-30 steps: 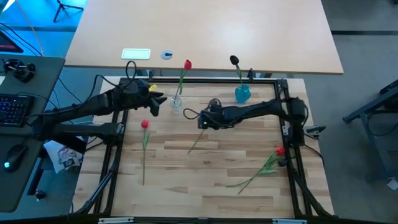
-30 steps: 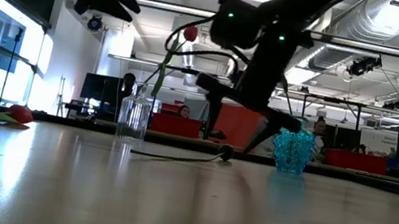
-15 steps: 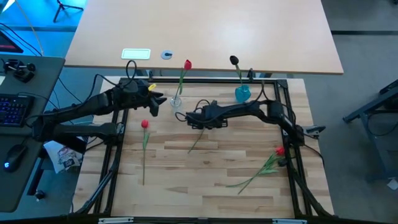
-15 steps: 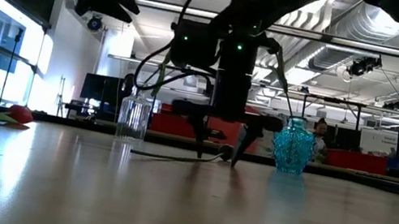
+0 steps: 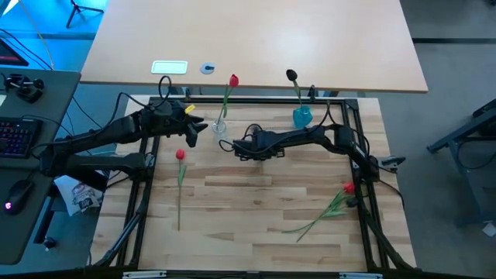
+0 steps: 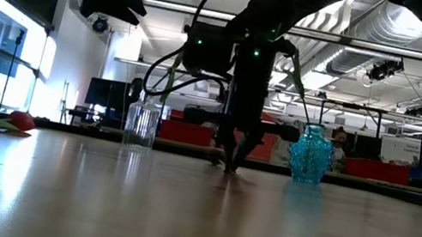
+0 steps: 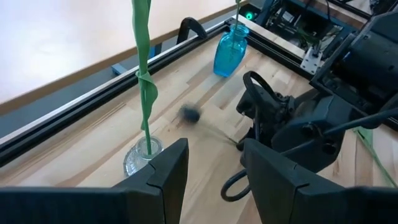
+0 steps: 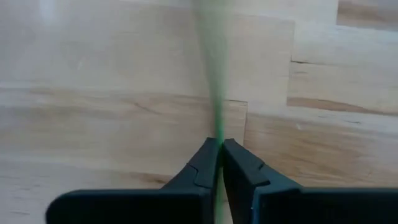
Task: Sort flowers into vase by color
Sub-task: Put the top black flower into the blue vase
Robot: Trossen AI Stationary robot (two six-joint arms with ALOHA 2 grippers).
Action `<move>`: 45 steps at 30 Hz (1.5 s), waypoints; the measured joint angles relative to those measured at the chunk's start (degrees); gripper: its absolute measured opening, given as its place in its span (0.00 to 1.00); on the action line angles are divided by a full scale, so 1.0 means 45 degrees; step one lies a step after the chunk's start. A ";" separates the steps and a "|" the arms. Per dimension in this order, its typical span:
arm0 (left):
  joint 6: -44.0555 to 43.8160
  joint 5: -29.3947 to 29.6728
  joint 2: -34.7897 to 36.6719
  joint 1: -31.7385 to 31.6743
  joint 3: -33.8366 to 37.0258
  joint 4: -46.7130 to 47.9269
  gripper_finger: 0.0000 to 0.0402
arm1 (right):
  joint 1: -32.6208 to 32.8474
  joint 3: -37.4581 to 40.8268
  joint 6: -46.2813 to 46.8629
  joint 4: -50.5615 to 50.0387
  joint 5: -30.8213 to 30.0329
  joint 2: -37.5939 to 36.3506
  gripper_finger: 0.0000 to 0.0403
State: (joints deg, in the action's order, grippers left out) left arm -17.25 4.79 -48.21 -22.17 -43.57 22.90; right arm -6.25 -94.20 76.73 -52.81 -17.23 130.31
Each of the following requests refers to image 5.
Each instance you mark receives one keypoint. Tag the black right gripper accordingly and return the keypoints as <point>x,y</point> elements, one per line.
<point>259,149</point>

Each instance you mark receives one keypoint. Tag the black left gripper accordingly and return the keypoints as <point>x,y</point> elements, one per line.
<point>180,120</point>

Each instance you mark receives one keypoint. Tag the red tulip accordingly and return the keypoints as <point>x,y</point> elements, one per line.
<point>180,154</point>
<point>348,188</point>
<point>233,80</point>

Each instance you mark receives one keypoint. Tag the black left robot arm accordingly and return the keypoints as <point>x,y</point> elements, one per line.
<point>116,129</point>

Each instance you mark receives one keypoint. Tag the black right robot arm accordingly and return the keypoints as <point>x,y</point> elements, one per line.
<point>310,137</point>

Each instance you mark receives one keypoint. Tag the clear glass vase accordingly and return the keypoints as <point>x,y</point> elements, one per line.
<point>219,131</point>

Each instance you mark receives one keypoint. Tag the teal glass vase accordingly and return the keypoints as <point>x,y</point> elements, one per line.
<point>302,118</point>

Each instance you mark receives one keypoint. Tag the yellow tag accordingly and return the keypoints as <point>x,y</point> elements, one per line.
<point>190,108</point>

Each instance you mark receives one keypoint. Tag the white rectangular desk plate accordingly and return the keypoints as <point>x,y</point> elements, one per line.
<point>169,67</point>

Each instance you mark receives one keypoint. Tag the large light wooden desk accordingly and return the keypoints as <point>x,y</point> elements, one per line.
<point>271,38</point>

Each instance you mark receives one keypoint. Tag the white printed paper bag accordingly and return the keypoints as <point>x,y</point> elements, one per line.
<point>79,195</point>

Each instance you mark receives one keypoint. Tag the dark grey desk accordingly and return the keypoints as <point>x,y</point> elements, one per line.
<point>46,100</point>

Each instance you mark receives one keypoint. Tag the black tripod stand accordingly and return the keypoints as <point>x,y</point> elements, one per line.
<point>75,5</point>

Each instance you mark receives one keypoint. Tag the black backlit keyboard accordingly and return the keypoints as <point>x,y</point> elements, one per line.
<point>17,137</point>

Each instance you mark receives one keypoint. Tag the black caster wheel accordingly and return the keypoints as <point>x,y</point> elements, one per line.
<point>49,242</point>

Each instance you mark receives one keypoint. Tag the black computer mouse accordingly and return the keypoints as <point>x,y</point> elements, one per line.
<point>18,195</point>

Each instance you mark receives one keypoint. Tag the black computer monitor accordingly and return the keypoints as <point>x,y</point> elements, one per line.
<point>9,56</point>

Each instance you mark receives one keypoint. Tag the black desk base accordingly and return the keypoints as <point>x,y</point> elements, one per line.
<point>465,131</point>

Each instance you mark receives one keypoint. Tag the white floor object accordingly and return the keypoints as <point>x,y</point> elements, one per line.
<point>489,229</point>

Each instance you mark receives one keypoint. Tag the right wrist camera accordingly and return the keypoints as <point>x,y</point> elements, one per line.
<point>259,137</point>

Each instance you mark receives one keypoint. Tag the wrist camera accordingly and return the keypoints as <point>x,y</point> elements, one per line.
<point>259,137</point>
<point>162,109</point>

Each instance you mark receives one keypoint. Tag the black frame clamp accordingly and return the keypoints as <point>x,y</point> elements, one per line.
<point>188,93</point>
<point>312,91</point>

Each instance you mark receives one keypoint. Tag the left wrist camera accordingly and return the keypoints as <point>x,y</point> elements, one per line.
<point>162,109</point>

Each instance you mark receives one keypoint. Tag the black metal table frame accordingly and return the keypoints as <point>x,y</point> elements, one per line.
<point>252,100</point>

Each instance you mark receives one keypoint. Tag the white metal bracket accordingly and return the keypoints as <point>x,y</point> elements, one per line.
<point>144,274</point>
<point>360,276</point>

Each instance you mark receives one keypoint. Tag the black clamp mount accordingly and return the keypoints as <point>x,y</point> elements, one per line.
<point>25,89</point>

